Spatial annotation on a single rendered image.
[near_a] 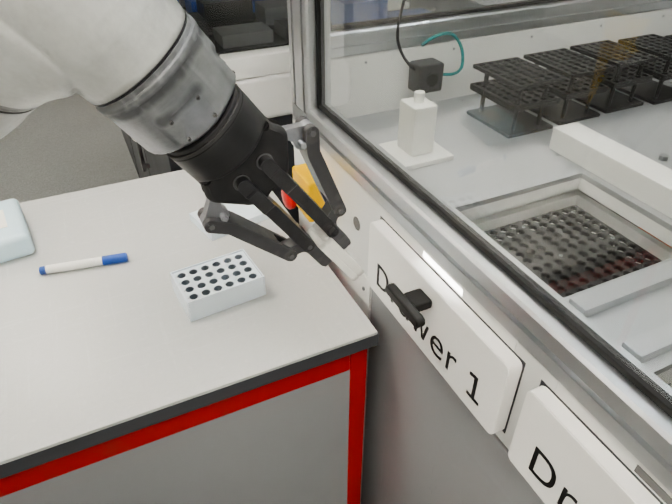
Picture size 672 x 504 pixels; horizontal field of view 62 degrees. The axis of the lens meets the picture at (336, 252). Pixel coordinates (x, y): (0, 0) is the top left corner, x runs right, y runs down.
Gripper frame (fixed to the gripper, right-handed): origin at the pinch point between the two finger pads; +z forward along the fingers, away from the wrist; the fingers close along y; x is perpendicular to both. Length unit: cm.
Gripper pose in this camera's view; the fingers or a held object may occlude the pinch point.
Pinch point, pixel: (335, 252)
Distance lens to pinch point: 55.7
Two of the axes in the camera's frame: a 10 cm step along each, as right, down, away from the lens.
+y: 7.4, -6.7, -0.6
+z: 5.2, 5.1, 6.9
